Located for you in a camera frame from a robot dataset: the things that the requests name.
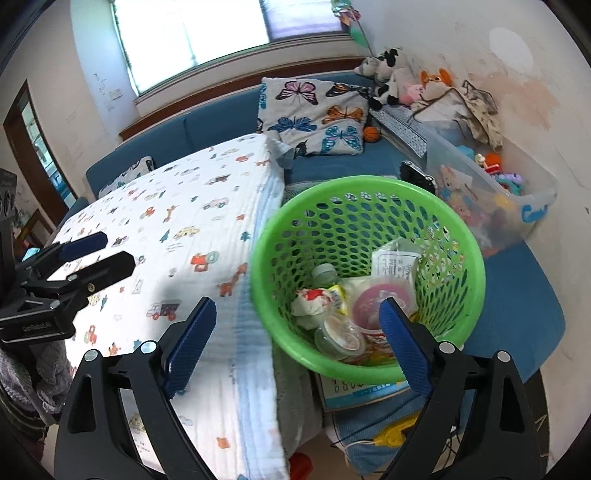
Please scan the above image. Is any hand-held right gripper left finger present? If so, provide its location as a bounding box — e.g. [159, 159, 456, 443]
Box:
[54, 296, 218, 480]

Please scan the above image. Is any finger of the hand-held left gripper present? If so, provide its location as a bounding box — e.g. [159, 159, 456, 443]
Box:
[21, 232, 108, 280]
[21, 251, 137, 319]

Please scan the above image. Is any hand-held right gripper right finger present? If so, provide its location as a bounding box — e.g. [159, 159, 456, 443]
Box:
[379, 296, 541, 480]

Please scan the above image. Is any red instant noodle bowl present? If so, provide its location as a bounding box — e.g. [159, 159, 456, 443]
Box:
[348, 276, 419, 354]

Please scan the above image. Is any clear round plastic jar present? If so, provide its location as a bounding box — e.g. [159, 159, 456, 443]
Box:
[314, 316, 365, 363]

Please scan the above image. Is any yellow white packet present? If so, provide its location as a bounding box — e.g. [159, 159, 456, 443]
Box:
[325, 284, 351, 317]

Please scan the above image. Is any clear labelled plastic container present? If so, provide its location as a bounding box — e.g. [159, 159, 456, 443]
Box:
[372, 237, 423, 282]

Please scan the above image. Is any white red wrapper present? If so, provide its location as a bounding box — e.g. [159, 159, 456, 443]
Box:
[290, 286, 335, 329]

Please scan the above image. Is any small clear bottle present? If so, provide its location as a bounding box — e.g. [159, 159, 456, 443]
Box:
[310, 263, 342, 289]

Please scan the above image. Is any green plastic basket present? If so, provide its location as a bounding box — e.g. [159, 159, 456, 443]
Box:
[249, 175, 486, 386]

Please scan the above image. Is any person's left forearm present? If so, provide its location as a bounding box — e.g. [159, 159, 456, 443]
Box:
[0, 339, 75, 444]

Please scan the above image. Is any white blue printed board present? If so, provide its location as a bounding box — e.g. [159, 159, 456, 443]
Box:
[316, 369, 407, 411]

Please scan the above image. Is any yellow power strip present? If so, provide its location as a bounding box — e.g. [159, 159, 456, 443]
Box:
[374, 411, 423, 448]

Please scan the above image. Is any small printed pillow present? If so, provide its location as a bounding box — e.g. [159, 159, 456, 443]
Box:
[98, 156, 155, 199]

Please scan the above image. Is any white car print blanket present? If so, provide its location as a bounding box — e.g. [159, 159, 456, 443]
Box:
[46, 133, 296, 480]

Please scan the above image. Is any blue sofa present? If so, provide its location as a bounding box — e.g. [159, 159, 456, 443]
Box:
[85, 69, 566, 398]

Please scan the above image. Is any grey star print cloth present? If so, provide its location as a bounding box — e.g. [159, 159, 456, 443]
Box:
[272, 355, 324, 457]

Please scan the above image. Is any red plastic object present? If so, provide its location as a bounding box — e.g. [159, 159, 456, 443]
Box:
[288, 452, 315, 480]

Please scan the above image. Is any clear plastic storage box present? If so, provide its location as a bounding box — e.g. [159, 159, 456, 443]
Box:
[425, 124, 558, 257]

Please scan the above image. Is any grey patterned flat box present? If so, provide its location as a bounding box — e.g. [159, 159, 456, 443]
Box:
[369, 106, 430, 158]

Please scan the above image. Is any window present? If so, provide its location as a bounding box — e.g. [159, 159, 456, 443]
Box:
[113, 0, 345, 93]

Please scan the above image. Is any beige printed garment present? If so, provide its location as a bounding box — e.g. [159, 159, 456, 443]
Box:
[459, 79, 505, 149]

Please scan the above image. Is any butterfly print pillow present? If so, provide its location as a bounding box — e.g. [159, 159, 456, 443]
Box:
[256, 76, 372, 158]

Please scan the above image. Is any orange fox plush toy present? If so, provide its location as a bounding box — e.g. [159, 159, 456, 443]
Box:
[419, 68, 455, 100]

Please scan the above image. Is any cow plush toy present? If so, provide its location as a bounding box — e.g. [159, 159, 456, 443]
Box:
[372, 46, 414, 109]

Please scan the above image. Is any pinwheel toy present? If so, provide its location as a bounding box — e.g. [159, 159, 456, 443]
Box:
[330, 0, 377, 56]

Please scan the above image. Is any brown wooden door frame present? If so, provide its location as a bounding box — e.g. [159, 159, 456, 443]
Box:
[2, 79, 70, 217]

